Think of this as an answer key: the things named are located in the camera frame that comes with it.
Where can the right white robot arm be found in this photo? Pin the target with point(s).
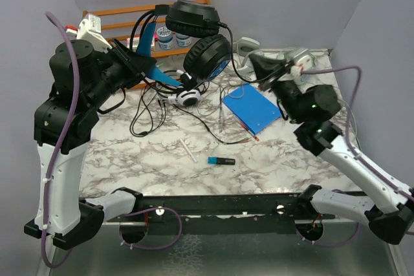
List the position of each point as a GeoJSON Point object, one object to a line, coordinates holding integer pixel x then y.
{"type": "Point", "coordinates": [387, 206]}

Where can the mint green headphones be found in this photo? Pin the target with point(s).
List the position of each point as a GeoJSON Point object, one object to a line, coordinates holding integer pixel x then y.
{"type": "Point", "coordinates": [281, 56]}

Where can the white stick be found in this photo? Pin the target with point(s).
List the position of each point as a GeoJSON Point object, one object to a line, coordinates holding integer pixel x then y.
{"type": "Point", "coordinates": [190, 154]}

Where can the right blue white jar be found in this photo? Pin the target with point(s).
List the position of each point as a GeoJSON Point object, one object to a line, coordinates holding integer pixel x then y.
{"type": "Point", "coordinates": [183, 40]}

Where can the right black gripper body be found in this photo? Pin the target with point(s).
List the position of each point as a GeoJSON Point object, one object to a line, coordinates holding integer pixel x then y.
{"type": "Point", "coordinates": [287, 93]}

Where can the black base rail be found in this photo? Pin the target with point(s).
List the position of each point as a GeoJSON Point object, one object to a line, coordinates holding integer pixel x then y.
{"type": "Point", "coordinates": [219, 214]}

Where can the blue black highlighter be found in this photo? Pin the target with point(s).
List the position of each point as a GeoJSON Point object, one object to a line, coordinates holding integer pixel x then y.
{"type": "Point", "coordinates": [221, 161]}

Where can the black white headphones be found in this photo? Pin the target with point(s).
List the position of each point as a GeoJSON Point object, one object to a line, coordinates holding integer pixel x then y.
{"type": "Point", "coordinates": [189, 94]}

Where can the black blue headphones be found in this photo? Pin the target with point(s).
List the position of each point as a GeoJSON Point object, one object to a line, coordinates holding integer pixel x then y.
{"type": "Point", "coordinates": [207, 58]}

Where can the blue white jar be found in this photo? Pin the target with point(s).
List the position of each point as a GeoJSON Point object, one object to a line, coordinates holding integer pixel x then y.
{"type": "Point", "coordinates": [183, 40]}
{"type": "Point", "coordinates": [165, 38]}

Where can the red pen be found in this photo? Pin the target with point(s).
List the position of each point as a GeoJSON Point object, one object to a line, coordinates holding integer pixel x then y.
{"type": "Point", "coordinates": [249, 131]}

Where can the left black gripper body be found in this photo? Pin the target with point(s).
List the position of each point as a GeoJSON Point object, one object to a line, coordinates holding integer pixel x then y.
{"type": "Point", "coordinates": [114, 74]}

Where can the grey white headphones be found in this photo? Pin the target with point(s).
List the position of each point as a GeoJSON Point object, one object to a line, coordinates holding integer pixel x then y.
{"type": "Point", "coordinates": [243, 49]}

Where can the left blue white jar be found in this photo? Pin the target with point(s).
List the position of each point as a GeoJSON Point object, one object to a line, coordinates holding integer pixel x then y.
{"type": "Point", "coordinates": [165, 38]}

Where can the blue notebook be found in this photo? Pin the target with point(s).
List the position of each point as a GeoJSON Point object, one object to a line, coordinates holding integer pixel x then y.
{"type": "Point", "coordinates": [250, 107]}

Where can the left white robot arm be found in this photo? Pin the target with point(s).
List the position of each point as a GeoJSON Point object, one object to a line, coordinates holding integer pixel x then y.
{"type": "Point", "coordinates": [83, 81]}

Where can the white red box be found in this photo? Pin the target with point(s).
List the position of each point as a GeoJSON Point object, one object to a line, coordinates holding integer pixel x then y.
{"type": "Point", "coordinates": [132, 44]}

